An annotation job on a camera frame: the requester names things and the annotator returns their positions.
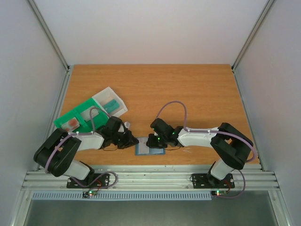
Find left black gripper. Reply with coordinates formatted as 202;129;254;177
112;130;139;149

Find teal card holder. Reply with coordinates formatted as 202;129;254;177
135;144;166;156

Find white card red marks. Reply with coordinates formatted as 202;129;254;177
137;137;149;155

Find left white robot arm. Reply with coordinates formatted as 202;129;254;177
33;116;139;187

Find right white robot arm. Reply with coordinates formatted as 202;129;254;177
146;118;254;188

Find teal card in bin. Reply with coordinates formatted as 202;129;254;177
103;99;119;113

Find grey card in tray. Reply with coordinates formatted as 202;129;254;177
80;106;99;121

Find red white card in tray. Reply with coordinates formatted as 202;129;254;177
61;117;80;132

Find green plastic tray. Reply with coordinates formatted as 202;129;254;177
54;98;109;133

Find white translucent plastic bin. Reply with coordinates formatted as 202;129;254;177
92;87;128;117

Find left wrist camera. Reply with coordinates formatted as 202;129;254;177
118;121;130;134

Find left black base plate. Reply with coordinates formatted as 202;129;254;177
66;173;110;189

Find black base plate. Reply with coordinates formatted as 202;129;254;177
190;173;235;189
66;173;110;189

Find grey slotted cable duct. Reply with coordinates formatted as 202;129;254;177
32;191;212;201

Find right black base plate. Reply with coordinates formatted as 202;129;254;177
190;173;235;189

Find aluminium front rail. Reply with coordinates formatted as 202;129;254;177
21;164;280;191

